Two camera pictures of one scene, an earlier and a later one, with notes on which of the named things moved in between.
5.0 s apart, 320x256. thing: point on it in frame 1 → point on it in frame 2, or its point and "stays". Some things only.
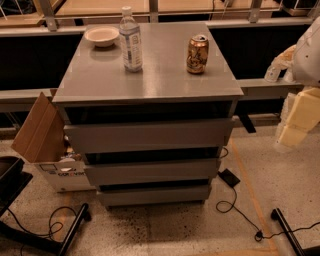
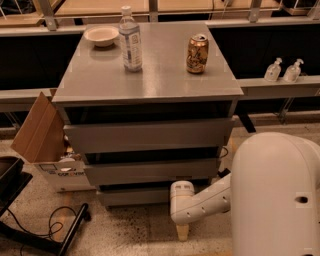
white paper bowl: x=102 y=36 stays
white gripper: x=308 y=58 → x=182 y=231
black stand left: x=12 y=182 stays
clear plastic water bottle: x=130 y=36 stays
